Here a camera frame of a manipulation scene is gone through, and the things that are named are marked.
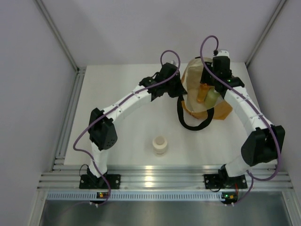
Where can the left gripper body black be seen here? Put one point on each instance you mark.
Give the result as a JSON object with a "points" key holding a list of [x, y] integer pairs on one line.
{"points": [[174, 88]]}

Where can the tan canvas bag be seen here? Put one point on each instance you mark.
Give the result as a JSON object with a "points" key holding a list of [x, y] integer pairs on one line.
{"points": [[188, 103]]}

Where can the orange bottle pink cap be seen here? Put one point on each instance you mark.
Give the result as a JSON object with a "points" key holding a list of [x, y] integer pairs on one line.
{"points": [[202, 92]]}

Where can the cream jar bottle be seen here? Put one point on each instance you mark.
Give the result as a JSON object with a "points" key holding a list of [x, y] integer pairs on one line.
{"points": [[160, 145]]}

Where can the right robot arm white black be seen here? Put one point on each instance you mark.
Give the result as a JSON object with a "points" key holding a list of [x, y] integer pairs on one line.
{"points": [[264, 139]]}

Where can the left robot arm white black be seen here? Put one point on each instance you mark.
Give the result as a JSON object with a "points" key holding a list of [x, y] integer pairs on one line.
{"points": [[103, 123]]}

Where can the green bottle white cap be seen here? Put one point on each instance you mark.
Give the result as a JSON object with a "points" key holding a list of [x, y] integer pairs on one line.
{"points": [[211, 98]]}

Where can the right aluminium frame post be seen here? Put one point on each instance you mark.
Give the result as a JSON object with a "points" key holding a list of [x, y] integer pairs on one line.
{"points": [[266, 30]]}

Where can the aluminium frame post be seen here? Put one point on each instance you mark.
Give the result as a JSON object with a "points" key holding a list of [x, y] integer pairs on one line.
{"points": [[266, 30], [55, 31]]}

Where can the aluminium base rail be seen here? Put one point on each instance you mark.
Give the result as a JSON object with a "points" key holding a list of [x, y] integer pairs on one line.
{"points": [[135, 177]]}

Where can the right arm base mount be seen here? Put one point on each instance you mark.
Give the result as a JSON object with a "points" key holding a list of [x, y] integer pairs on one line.
{"points": [[215, 182]]}

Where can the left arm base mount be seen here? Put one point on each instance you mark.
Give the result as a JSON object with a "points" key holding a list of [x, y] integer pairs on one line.
{"points": [[92, 182]]}

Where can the left aluminium frame post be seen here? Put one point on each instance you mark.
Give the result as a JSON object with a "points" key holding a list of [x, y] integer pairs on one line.
{"points": [[55, 31]]}

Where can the grey slotted cable duct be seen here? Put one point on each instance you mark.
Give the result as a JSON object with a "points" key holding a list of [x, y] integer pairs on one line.
{"points": [[138, 196]]}

